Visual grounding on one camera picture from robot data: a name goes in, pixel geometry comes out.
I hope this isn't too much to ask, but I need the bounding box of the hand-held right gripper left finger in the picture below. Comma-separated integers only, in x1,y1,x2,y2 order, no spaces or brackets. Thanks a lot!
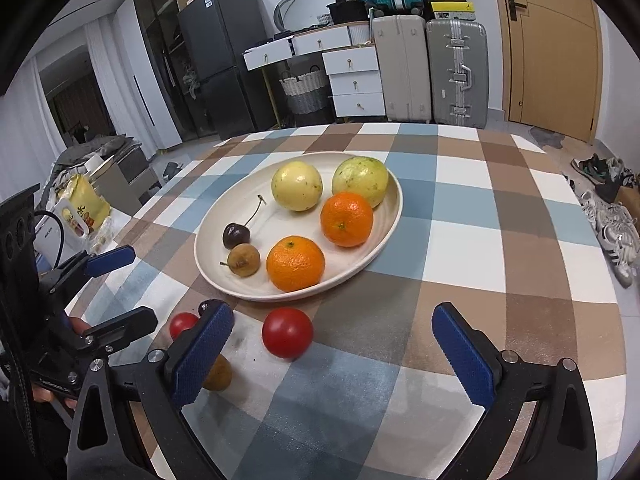
66,301,236,480

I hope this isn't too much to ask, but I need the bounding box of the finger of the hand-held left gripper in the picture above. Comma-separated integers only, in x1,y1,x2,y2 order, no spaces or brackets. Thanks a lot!
75,306,159,350
47,244,137,283

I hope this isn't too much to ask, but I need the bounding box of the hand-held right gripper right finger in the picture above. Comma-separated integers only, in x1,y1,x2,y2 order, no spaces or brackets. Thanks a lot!
431,302,598,480

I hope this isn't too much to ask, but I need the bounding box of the red tomato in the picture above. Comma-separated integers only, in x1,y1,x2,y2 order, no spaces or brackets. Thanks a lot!
169,312,200,341
262,308,314,359

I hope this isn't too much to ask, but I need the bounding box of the dark cherry with long stem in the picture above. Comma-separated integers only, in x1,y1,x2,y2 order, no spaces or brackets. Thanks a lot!
222,195,268,251

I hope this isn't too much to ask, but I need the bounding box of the orange tangerine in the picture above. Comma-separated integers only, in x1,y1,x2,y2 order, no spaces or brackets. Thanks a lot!
320,192,375,248
266,235,326,293

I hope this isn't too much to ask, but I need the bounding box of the cream round plate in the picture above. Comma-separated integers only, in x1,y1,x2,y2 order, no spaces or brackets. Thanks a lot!
194,151,404,302

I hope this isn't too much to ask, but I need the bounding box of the round pale yellow passion fruit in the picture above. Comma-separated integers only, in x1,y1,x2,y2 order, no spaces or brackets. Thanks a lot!
271,160,323,212

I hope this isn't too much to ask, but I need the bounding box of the large yellow-green guava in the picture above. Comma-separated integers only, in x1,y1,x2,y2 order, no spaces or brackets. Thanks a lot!
332,156,390,209

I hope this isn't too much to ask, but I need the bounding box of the person's left hand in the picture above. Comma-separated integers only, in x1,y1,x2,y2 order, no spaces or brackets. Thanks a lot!
31,316,95,413

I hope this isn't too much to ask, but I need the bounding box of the yellow plastic bag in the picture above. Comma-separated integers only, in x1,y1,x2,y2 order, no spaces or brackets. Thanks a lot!
54,175,112,242

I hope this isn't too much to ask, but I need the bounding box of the open cardboard box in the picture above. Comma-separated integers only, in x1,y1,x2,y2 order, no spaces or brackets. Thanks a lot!
90,152,161,216

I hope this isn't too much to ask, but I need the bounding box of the grey clothes pile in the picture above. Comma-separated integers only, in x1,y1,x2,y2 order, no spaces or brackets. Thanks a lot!
55,134,143,167

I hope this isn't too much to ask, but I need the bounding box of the checked tablecloth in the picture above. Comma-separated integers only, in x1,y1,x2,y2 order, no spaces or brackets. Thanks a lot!
65,122,628,480

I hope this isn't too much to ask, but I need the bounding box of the white sheer curtain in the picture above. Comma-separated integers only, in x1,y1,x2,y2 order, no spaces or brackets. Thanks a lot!
0,10,131,196

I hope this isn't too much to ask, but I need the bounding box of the white wardrobe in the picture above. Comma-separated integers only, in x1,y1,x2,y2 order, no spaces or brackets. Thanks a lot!
112,0,184,152

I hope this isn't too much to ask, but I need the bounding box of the pile of shoes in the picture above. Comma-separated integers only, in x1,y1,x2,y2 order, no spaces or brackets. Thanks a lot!
562,154,640,289

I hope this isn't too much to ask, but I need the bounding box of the dark grey refrigerator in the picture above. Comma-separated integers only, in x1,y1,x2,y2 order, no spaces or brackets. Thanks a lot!
177,0,275,141

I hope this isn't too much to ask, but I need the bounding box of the dark glass-door cabinet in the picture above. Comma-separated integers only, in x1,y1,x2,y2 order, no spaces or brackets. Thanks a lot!
132,0,211,141

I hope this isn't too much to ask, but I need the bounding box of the grey door mat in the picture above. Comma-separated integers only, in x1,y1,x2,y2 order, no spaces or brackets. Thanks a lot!
530,126,563,148

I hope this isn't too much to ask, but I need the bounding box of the woven storage basket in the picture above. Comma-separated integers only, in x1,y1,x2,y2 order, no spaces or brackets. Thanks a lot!
279,66,328,115

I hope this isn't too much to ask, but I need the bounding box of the silver suitcase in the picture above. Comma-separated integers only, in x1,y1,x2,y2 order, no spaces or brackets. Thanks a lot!
426,19,489,129

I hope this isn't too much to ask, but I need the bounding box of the white drawer desk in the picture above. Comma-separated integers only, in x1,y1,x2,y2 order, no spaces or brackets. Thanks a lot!
243,22,386,123

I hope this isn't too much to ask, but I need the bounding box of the beige suitcase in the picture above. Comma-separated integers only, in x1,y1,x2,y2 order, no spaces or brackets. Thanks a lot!
372,15,432,123

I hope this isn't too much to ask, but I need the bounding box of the wooden door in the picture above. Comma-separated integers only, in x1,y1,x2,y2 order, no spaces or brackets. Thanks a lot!
487,0,603,143

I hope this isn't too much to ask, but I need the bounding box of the grey metal hoop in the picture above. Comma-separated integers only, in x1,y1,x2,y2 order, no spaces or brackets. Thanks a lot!
274,0,335,29

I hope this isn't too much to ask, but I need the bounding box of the black container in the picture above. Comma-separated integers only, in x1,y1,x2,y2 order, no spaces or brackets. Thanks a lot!
327,1,371,25

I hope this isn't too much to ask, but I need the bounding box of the yellow and black box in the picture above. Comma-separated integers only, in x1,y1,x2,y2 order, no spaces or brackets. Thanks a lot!
431,1,475,22

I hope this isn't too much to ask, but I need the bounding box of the black cable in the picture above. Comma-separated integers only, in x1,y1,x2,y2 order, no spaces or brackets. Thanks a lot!
31,209,69,267

